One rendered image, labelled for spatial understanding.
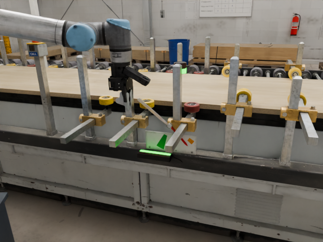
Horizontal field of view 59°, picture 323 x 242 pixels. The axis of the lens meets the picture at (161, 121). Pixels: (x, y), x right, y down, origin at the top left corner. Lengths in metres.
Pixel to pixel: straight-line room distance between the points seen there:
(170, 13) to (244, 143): 7.61
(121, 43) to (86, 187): 1.29
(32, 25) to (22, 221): 1.57
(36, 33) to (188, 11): 7.85
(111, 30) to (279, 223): 1.42
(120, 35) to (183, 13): 7.71
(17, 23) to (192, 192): 1.32
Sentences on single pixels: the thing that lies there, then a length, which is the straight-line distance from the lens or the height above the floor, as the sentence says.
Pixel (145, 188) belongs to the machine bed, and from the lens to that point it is 1.90.
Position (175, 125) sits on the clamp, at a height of 0.85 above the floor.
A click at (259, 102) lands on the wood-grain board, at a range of 1.57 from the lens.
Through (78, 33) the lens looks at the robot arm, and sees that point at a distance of 1.03.
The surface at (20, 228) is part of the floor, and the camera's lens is 2.28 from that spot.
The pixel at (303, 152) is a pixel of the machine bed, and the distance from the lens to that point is 1.62.
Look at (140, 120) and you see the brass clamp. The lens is 1.42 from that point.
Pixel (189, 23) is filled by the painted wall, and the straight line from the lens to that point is 8.78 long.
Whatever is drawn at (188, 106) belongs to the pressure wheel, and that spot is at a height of 0.91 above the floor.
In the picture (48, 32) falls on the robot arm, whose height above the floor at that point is 1.30.
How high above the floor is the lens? 1.36
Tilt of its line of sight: 21 degrees down
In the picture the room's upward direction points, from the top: 1 degrees counter-clockwise
